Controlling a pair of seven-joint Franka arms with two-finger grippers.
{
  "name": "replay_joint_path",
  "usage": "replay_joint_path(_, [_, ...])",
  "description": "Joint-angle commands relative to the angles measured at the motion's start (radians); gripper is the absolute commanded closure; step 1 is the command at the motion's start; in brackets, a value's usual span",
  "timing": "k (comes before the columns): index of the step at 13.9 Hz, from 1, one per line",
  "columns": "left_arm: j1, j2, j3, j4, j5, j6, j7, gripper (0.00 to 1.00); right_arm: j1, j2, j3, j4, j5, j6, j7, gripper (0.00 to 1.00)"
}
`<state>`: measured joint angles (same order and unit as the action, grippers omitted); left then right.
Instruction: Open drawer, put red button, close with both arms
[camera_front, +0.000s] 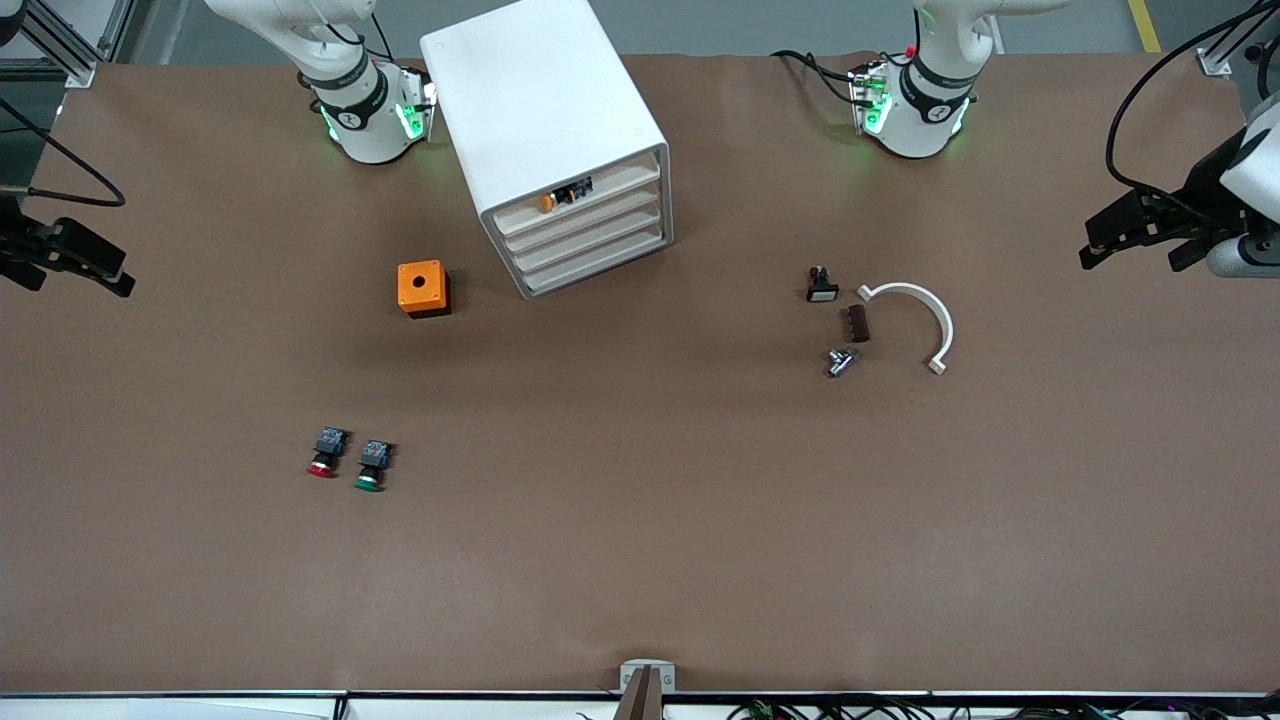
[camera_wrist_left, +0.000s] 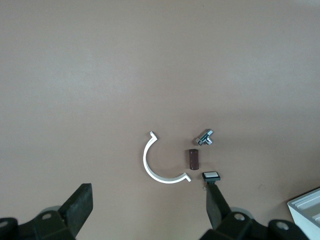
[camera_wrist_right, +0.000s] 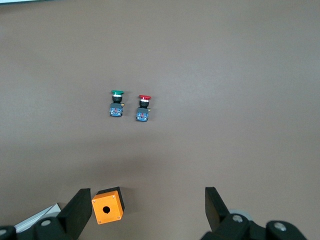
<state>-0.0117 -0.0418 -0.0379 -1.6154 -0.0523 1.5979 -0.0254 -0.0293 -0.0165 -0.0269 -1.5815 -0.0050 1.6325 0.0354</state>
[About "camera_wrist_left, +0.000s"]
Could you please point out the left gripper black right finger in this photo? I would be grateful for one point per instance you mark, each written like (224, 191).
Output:
(216, 207)

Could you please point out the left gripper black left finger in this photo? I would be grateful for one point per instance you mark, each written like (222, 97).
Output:
(78, 205)

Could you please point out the white drawer cabinet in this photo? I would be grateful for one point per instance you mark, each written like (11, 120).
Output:
(305, 220)

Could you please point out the white square pushbutton black body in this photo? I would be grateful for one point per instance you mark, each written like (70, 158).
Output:
(211, 175)

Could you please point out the brown cylindrical block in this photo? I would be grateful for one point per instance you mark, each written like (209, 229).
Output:
(192, 160)

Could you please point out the silver metal tee fitting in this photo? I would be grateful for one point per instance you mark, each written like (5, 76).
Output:
(203, 137)

